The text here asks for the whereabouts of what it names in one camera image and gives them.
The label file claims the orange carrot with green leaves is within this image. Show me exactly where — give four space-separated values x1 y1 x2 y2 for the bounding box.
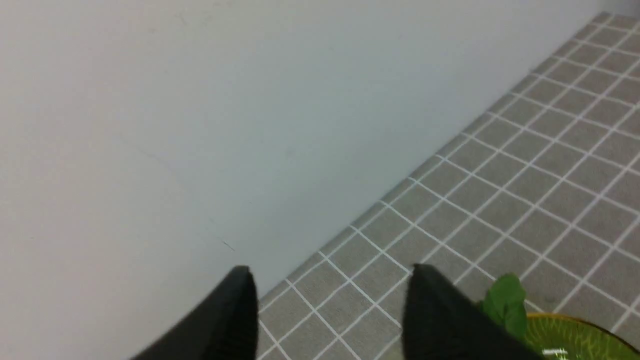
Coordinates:
476 273 527 341

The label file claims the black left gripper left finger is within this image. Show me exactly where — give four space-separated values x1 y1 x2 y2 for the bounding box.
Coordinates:
134 265 259 360

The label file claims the green leaf-shaped plate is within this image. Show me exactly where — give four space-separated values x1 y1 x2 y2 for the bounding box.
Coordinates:
525 313 640 360

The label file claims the grey checkered tablecloth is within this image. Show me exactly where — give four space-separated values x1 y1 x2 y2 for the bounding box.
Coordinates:
257 12 639 360

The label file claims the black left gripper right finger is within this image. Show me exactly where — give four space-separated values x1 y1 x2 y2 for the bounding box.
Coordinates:
401 263 542 360

